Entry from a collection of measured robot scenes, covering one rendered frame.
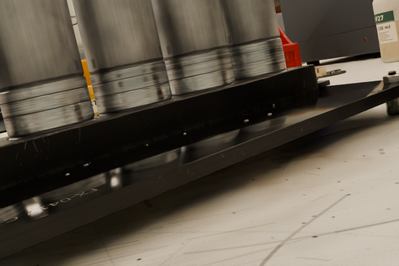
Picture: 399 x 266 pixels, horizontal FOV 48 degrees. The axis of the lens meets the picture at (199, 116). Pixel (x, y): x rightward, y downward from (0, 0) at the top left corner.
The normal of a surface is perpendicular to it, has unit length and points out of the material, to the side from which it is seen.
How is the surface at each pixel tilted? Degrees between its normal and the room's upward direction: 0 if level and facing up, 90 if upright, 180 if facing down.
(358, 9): 90
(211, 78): 90
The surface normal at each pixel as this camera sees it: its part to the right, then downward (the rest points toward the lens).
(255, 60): -0.08, 0.14
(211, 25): 0.56, -0.02
